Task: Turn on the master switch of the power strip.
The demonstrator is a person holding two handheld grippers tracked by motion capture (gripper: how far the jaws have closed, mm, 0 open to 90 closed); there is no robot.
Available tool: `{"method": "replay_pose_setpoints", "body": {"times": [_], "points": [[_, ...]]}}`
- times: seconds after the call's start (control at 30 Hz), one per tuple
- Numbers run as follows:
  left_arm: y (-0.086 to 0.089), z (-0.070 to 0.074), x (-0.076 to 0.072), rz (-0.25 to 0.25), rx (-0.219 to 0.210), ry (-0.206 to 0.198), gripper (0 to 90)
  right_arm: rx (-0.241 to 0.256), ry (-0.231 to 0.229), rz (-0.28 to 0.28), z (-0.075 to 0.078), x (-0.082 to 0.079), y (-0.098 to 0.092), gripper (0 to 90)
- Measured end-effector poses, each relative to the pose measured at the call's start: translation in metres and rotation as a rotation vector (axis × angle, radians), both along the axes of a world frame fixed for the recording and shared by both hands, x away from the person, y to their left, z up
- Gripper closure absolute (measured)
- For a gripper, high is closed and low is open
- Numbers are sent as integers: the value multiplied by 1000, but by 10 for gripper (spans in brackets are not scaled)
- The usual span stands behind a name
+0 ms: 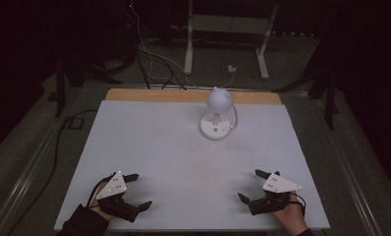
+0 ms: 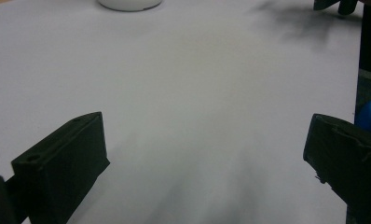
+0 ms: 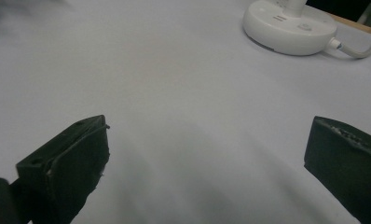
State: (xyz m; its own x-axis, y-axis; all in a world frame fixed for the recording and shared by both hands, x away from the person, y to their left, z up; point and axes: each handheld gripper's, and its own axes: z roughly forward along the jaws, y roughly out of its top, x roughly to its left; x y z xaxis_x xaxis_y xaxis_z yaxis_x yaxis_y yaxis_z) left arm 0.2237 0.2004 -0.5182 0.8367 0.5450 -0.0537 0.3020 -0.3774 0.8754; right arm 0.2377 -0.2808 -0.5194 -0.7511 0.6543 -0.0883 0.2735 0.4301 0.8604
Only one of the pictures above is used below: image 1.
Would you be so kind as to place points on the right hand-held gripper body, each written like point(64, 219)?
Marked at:
point(275, 193)

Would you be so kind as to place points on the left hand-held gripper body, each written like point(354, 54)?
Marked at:
point(115, 188)

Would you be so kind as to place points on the white desk lamp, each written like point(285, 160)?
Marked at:
point(215, 126)

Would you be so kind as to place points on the person's left hand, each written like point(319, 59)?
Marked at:
point(102, 209)

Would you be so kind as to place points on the person's right hand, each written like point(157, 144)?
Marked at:
point(290, 218)

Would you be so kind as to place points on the white table mat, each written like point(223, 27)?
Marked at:
point(183, 170)

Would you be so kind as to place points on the white plug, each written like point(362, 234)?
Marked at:
point(231, 69)

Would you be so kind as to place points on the black tripod stand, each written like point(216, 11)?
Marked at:
point(66, 75)
point(324, 82)

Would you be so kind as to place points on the white metal stand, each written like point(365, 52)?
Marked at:
point(229, 24)

